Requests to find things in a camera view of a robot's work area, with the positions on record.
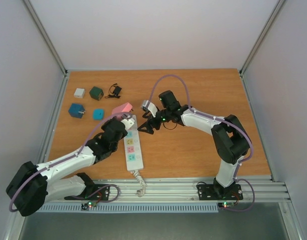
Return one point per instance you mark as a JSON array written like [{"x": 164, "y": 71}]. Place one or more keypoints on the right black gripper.
[{"x": 149, "y": 128}]

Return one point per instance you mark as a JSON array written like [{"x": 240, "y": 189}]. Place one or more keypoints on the pink triangular socket adapter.
[{"x": 120, "y": 110}]

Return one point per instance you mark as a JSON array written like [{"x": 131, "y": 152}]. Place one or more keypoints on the white power strip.
[{"x": 132, "y": 148}]

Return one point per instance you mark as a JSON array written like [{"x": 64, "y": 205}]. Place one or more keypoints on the black charger with cable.
[{"x": 114, "y": 91}]

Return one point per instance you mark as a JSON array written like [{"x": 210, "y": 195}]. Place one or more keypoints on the teal oval plug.
[{"x": 98, "y": 114}]

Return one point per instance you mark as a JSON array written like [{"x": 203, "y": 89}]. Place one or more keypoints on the dark green patterned plug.
[{"x": 96, "y": 93}]

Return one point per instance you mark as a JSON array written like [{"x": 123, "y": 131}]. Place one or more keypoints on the blue cube adapter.
[{"x": 76, "y": 110}]

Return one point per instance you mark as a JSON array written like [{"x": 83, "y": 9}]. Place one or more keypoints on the white cube plug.
[{"x": 79, "y": 93}]

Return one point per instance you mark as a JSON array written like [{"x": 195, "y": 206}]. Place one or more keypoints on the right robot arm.
[{"x": 231, "y": 140}]

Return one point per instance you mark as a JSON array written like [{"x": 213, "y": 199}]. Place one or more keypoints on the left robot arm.
[{"x": 34, "y": 185}]

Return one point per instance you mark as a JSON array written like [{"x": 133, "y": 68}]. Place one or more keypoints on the left small circuit board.
[{"x": 88, "y": 205}]

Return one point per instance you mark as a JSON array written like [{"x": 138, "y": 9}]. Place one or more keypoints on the small circuit board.
[
  {"x": 88, "y": 205},
  {"x": 226, "y": 205}
]

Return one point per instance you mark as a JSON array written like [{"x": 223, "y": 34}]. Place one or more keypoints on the right small circuit board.
[{"x": 226, "y": 205}]

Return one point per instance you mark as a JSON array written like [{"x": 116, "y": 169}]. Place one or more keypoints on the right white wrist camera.
[{"x": 148, "y": 106}]

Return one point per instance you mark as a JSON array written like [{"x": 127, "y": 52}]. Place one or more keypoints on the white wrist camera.
[
  {"x": 148, "y": 106},
  {"x": 129, "y": 121}
]

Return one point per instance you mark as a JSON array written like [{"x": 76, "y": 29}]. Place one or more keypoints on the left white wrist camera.
[{"x": 129, "y": 121}]

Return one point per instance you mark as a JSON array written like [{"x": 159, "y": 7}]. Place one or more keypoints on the blue slotted cable duct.
[{"x": 125, "y": 208}]

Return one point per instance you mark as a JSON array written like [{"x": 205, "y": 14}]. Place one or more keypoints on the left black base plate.
[{"x": 99, "y": 192}]

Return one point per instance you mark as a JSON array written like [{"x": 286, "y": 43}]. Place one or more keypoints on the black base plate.
[
  {"x": 99, "y": 192},
  {"x": 208, "y": 192}
]

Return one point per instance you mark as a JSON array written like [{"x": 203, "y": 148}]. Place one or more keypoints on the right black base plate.
[{"x": 208, "y": 192}]

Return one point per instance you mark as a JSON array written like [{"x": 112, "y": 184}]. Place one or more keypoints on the aluminium front rail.
[{"x": 184, "y": 190}]

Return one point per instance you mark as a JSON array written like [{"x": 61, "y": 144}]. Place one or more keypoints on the left aluminium frame post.
[{"x": 45, "y": 36}]

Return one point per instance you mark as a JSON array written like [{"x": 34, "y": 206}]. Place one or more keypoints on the aluminium frame post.
[
  {"x": 45, "y": 36},
  {"x": 262, "y": 36}
]

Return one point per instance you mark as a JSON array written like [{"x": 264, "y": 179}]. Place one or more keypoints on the right aluminium frame post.
[{"x": 262, "y": 36}]

